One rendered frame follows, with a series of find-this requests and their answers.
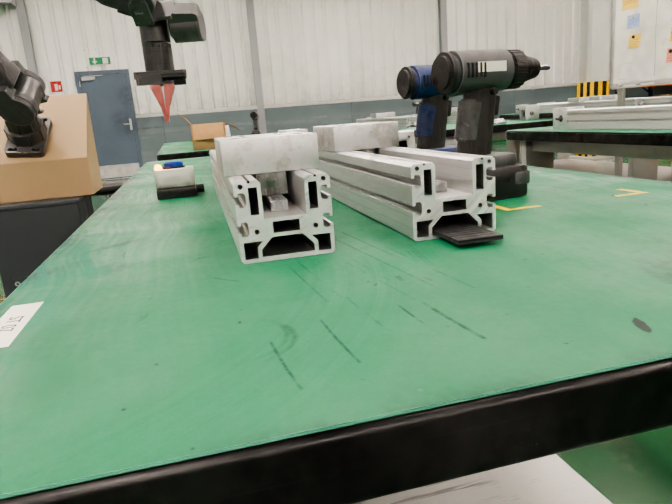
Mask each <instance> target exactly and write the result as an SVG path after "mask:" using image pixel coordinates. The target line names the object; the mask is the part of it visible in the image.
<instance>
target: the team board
mask: <svg viewBox="0 0 672 504"><path fill-rule="evenodd" d="M665 84H672V0H613V25H612V53H611V80H610V89H612V90H615V89H617V107H625V95H626V88H632V87H643V86H653V85H665ZM622 165H623V157H615V165H614V175H615V176H622Z"/></svg>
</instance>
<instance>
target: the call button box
mask: <svg viewBox="0 0 672 504"><path fill-rule="evenodd" d="M154 180H155V186H156V189H157V191H156V193H157V199H158V200H164V199H173V198H183V197H193V196H197V193H198V192H204V191H205V189H204V184H195V175H194V167H193V165H187V166H185V165H181V166H176V167H162V170H159V171H154Z"/></svg>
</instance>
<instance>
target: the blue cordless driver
mask: <svg viewBox="0 0 672 504"><path fill-rule="evenodd" d="M431 69H432V65H413V66H409V67H403V68H402V69H401V70H400V71H399V73H398V75H397V80H396V86H397V91H398V93H399V95H400V96H401V97H402V98H403V99H411V100H416V99H422V104H420V105H418V111H417V122H416V133H415V135H417V137H418V141H417V148H418V149H424V150H434V151H444V152H454V153H456V148H457V146H455V145H446V146H445V143H446V130H447V117H449V116H450V115H451V107H452V101H451V100H449V97H454V96H461V95H463V94H448V93H447V94H441V93H439V92H438V91H437V90H436V88H435V87H434V85H433V83H432V79H431Z"/></svg>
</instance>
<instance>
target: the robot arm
mask: <svg viewBox="0 0 672 504"><path fill-rule="evenodd" d="M95 1H97V2H99V3H100V4H102V5H104V6H107V7H111V8H114V9H117V12H118V13H121V14H124V15H127V16H130V17H132V18H133V20H134V23H135V25H136V27H139V31H140V37H141V44H142V51H143V57H144V64H145V70H146V71H145V72H133V75H134V80H136V84H137V86H147V85H150V89H151V91H152V92H153V94H154V96H155V98H156V100H157V101H158V103H159V105H160V107H161V109H162V112H163V115H164V118H165V121H166V122H170V106H171V102H172V98H173V94H174V90H175V85H186V78H187V72H186V69H179V70H175V67H174V61H173V54H172V47H171V40H170V35H171V37H172V38H173V39H174V41H175V43H187V42H198V41H205V40H206V25H205V20H204V17H203V14H202V12H201V11H200V8H199V6H198V5H197V4H196V3H174V2H173V1H166V2H159V1H160V0H95ZM169 32H170V33H169ZM161 86H164V95H165V102H164V97H163V92H162V87H161ZM45 90H46V84H45V82H44V80H43V79H42V78H41V77H40V76H39V75H38V74H36V73H34V72H32V71H30V70H27V69H25V68H24V67H23V65H22V64H21V63H20V62H19V61H18V60H11V61H10V60H9V59H8V58H7V57H6V56H5V55H4V54H3V53H2V52H1V51H0V117H1V118H2V119H4V122H5V124H4V128H3V130H4V132H5V134H6V136H7V141H6V145H5V148H4V152H5V154H6V156H7V157H9V158H41V157H44V156H45V155H46V150H47V146H48V142H49V137H50V133H51V129H52V122H51V119H50V118H49V117H39V116H38V114H42V113H44V110H43V109H40V107H39V106H40V104H41V103H45V102H48V99H49V95H45ZM165 105H166V107H165Z"/></svg>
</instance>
